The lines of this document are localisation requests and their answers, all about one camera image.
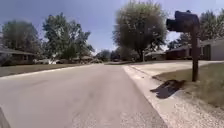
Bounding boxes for house with garage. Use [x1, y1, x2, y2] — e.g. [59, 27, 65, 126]
[165, 37, 224, 62]

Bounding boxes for dark mailbox on post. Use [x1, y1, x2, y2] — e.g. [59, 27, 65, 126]
[165, 9, 201, 83]

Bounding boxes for pale concrete gutter strip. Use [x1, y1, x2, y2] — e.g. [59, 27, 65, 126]
[121, 64, 224, 128]

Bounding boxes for round green tree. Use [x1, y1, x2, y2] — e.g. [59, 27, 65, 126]
[112, 0, 169, 63]

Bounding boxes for pale concrete driveway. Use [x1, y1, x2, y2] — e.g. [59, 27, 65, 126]
[129, 59, 224, 78]

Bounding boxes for dry grass strip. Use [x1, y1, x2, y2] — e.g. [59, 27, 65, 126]
[0, 63, 91, 78]

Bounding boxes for distant low house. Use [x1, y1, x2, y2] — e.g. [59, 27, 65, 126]
[144, 49, 168, 62]

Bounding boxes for broad green tree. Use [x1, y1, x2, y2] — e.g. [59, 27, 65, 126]
[0, 20, 43, 63]

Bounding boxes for dry grass verge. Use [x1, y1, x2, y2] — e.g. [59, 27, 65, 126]
[154, 62, 224, 109]

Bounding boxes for low dark-roofed house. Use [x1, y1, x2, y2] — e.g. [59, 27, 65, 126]
[0, 47, 37, 66]

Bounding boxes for trees behind house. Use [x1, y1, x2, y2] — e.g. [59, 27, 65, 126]
[166, 9, 224, 51]

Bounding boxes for grey asphalt road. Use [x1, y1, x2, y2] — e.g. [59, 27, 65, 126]
[0, 63, 168, 128]

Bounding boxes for pale kerb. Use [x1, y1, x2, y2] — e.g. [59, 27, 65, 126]
[0, 63, 94, 80]

